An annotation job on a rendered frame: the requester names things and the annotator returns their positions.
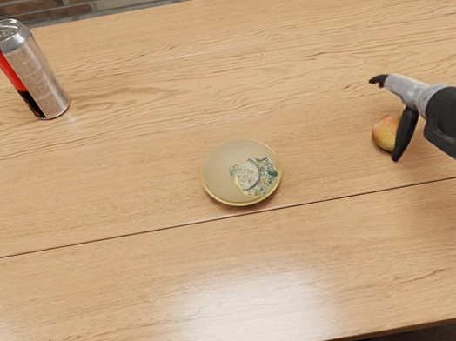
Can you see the yellow-red peach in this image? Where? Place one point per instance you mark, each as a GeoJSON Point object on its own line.
{"type": "Point", "coordinates": [385, 133]}

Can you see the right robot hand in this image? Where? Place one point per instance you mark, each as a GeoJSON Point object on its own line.
{"type": "Point", "coordinates": [410, 92]}

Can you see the red and silver drink can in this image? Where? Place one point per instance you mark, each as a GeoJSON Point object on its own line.
{"type": "Point", "coordinates": [27, 70]}

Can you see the beige plate with printed pattern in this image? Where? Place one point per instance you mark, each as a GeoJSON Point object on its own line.
{"type": "Point", "coordinates": [241, 172]}

